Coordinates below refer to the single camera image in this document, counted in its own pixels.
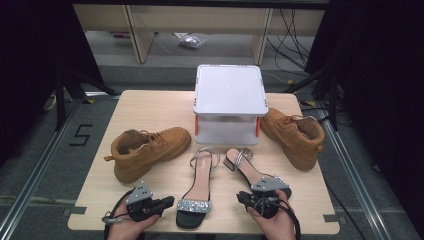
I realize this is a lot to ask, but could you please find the metal floor rail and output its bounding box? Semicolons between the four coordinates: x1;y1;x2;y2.
0;96;84;240
313;99;393;240

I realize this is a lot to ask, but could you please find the black curtain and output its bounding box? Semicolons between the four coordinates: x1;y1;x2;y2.
0;0;104;168
304;0;424;231

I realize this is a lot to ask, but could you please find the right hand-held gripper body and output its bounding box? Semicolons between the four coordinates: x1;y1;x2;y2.
248;176;290;220

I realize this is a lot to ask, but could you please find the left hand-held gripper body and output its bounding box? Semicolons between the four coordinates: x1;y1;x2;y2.
125;180;164;223

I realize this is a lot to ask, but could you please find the grey tape strip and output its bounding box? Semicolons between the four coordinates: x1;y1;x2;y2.
323;214;348;224
63;206;88;216

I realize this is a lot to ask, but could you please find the thin black floor cable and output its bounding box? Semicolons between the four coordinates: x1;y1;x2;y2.
324;179;368;240

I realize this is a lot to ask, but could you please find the beige wooden desk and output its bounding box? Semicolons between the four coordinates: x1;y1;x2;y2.
72;3;326;66

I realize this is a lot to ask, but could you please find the person's left hand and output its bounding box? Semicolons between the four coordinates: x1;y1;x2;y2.
107;203;161;240

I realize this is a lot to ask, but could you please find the white two-tier shoe rack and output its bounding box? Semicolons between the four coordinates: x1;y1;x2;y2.
193;64;270;146

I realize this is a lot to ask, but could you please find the person's right hand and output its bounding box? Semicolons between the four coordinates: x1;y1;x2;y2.
247;189;297;240

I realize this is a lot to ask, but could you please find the tan suede ankle boot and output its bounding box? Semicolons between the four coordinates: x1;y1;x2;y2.
103;126;193;184
259;107;326;173

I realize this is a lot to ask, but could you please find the bundle of black cables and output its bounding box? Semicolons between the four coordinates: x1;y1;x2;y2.
266;8;321;71

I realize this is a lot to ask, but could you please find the black metal stand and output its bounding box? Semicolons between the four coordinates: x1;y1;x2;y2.
54;66;119;131
283;63;341;132

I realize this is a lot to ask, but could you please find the clear plastic bag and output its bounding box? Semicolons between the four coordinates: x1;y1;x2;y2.
178;33;208;50

